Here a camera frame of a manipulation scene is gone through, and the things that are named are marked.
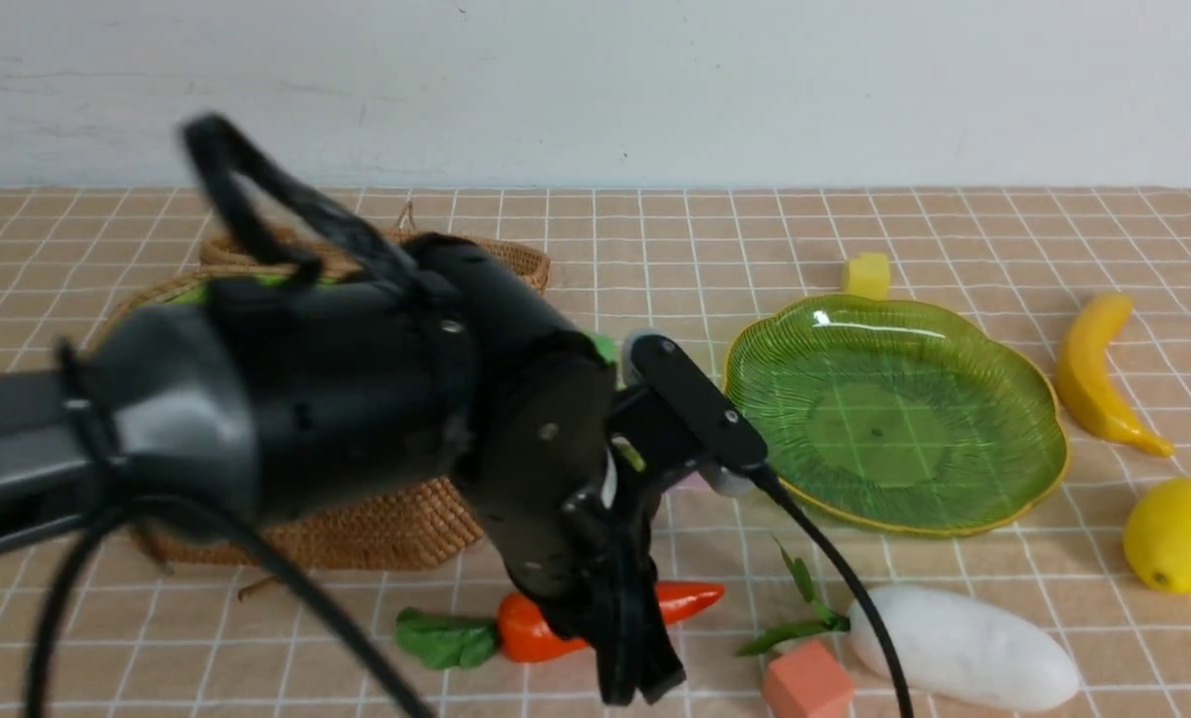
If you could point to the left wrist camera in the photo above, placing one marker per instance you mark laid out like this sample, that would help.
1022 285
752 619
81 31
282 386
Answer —
671 423

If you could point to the woven wicker basket lid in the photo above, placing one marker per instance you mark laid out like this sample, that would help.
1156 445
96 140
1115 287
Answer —
528 263

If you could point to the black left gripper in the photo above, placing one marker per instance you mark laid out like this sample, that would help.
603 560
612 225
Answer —
544 483

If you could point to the orange foam cube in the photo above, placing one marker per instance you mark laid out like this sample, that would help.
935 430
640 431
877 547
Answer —
807 681

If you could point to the yellow toy banana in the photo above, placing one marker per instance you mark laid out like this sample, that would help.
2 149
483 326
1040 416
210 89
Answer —
1084 384

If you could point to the green glass leaf plate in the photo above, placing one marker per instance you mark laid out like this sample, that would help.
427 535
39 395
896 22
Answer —
897 415

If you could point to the yellow toy lemon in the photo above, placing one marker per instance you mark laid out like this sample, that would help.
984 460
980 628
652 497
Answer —
1157 537

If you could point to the green foam cube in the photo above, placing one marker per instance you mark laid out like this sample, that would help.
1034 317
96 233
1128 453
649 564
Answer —
606 348

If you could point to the orange toy carrot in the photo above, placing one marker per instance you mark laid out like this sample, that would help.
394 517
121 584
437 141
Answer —
520 632

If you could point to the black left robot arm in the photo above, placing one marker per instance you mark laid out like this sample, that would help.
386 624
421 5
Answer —
267 401

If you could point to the woven wicker basket green lining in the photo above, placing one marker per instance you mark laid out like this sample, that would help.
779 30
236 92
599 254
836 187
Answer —
418 527

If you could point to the yellow foam cube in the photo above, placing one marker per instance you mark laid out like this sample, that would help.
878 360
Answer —
867 276

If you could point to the white toy radish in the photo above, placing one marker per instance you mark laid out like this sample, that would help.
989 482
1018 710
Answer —
948 643

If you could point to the pink foam cube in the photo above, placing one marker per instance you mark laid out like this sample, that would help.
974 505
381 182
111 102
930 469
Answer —
698 480

